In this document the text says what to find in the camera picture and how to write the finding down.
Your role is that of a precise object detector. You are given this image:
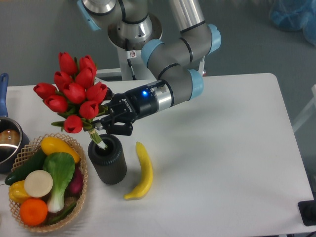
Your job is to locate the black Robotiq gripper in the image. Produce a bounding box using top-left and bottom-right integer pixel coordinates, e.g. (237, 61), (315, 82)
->
(92, 85), (158, 136)

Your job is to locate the red tulip bouquet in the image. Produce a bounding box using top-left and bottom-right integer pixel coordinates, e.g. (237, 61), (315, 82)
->
(33, 52), (108, 149)

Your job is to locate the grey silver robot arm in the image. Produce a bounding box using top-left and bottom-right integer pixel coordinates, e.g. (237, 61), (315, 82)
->
(77, 0), (221, 135)

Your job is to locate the dark grey ribbed vase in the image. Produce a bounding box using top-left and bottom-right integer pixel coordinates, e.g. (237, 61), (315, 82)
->
(88, 134), (127, 185)

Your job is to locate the yellow banana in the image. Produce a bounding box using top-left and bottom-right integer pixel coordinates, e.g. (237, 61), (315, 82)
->
(123, 142), (154, 200)

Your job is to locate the yellow squash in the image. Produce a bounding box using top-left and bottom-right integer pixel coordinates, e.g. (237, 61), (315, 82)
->
(40, 136), (80, 163)

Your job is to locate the green bok choy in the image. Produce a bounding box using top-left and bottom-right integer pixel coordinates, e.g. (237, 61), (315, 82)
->
(43, 152), (75, 213)

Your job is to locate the purple red onion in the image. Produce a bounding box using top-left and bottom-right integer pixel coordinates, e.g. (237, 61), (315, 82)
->
(68, 166), (83, 195)

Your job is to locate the green cucumber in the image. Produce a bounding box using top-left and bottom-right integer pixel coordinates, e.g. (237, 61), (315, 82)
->
(4, 149), (47, 186)

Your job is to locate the white round radish slice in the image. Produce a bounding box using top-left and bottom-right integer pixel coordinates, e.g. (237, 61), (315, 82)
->
(24, 170), (53, 198)

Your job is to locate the green chili pepper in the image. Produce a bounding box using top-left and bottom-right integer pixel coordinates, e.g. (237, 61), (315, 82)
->
(46, 202), (77, 225)

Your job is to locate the yellow bell pepper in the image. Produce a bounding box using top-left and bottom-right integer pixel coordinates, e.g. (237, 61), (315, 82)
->
(9, 180), (31, 204)

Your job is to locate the orange fruit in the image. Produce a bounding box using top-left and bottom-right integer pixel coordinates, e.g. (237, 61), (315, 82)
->
(19, 198), (48, 226)

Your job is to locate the blue plastic bag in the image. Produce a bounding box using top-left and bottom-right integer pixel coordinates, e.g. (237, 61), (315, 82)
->
(269, 0), (316, 45)

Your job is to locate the black device at table edge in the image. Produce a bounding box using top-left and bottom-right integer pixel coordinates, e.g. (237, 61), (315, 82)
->
(298, 200), (316, 226)

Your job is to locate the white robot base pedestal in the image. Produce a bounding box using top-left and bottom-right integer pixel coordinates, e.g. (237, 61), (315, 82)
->
(85, 13), (207, 83)

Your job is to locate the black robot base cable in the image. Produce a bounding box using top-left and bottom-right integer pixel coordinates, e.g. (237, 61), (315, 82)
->
(124, 38), (137, 81)

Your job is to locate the blue handled saucepan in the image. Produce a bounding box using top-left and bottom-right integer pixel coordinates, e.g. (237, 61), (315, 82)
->
(0, 73), (29, 174)

